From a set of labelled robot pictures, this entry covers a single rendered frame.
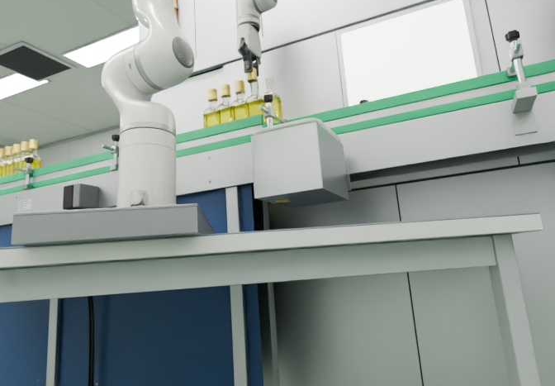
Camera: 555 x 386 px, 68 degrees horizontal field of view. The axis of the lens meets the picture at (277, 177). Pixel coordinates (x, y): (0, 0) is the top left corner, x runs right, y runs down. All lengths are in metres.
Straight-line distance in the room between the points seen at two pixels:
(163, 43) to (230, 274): 0.51
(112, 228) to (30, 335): 1.08
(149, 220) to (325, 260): 0.35
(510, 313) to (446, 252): 0.17
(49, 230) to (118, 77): 0.39
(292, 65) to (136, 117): 0.79
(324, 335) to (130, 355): 0.62
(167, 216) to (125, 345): 0.79
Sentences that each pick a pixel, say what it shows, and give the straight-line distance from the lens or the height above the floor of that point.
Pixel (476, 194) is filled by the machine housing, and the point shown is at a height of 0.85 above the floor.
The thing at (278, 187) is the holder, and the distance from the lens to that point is 0.95.
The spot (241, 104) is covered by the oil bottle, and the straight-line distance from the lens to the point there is 1.43.
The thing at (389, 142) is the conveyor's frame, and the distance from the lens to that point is 1.18.
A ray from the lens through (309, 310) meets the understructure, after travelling 1.44.
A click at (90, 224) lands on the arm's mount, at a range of 0.80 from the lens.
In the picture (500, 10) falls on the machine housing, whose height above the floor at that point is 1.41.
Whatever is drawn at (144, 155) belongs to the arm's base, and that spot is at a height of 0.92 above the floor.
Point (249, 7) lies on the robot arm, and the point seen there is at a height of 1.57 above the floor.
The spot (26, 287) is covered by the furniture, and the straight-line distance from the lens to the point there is 0.93.
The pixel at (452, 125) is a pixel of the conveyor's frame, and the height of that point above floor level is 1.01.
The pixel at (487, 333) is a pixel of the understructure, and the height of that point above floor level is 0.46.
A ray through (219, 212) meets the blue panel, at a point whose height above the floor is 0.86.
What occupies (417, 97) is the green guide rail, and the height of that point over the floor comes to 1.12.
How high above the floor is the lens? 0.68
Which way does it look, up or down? 13 degrees up
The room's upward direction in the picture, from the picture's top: 4 degrees counter-clockwise
